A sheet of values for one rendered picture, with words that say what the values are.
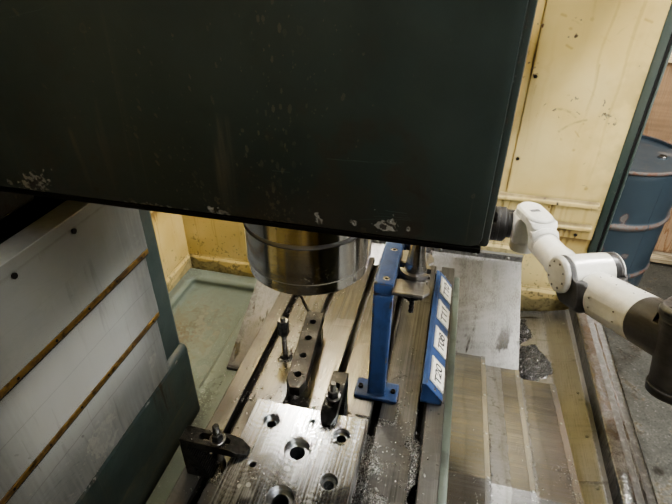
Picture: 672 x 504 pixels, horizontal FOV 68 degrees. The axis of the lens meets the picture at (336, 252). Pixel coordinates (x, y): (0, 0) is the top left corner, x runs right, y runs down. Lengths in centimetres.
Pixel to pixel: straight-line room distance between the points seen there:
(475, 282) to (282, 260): 124
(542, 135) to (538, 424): 82
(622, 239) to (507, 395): 149
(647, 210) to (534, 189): 118
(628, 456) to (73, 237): 125
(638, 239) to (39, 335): 258
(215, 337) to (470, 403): 91
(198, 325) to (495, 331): 104
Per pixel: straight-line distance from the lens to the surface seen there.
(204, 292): 207
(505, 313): 171
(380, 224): 46
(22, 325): 89
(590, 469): 151
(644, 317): 96
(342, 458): 100
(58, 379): 99
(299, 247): 55
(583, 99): 162
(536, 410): 153
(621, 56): 160
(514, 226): 131
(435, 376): 121
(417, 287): 100
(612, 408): 149
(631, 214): 278
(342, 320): 139
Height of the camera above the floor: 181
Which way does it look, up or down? 33 degrees down
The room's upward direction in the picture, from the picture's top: straight up
